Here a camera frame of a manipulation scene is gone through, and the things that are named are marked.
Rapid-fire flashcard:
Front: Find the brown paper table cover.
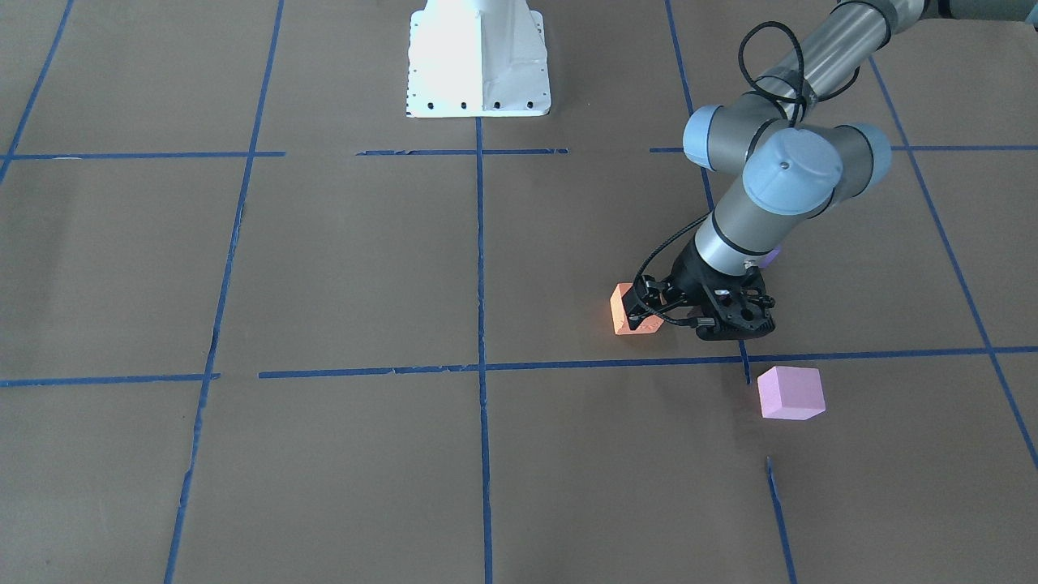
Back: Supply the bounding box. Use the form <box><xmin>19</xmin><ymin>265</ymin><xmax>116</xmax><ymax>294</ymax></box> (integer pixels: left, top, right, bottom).
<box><xmin>2</xmin><ymin>1</ymin><xmax>1036</xmax><ymax>583</ymax></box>

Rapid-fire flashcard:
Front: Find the purple foam cube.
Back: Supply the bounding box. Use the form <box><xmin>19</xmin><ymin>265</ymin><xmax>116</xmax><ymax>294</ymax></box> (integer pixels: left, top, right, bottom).
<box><xmin>757</xmin><ymin>244</ymin><xmax>783</xmax><ymax>270</ymax></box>

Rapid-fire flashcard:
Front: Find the orange foam cube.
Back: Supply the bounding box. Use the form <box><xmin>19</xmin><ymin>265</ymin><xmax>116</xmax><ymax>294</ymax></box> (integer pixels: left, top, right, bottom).
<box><xmin>609</xmin><ymin>282</ymin><xmax>664</xmax><ymax>336</ymax></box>

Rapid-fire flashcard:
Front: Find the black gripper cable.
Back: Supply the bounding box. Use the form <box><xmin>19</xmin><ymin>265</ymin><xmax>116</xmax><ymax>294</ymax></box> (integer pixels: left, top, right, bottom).
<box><xmin>629</xmin><ymin>21</ymin><xmax>861</xmax><ymax>329</ymax></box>

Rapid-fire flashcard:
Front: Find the pink foam cube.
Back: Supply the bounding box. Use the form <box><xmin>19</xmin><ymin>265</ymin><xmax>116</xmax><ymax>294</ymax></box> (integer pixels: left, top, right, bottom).
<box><xmin>757</xmin><ymin>366</ymin><xmax>827</xmax><ymax>420</ymax></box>

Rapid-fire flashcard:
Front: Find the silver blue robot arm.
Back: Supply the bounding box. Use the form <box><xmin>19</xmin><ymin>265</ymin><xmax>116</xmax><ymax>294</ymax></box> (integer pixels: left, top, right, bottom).
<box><xmin>609</xmin><ymin>1</ymin><xmax>1036</xmax><ymax>341</ymax></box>

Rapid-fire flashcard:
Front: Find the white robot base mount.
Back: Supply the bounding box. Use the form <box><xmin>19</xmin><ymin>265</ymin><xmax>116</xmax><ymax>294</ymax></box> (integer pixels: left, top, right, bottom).
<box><xmin>405</xmin><ymin>1</ymin><xmax>552</xmax><ymax>118</ymax></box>

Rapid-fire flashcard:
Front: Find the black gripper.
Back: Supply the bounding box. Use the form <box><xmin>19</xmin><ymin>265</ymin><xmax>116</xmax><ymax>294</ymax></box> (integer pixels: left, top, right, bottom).
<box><xmin>634</xmin><ymin>243</ymin><xmax>776</xmax><ymax>339</ymax></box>

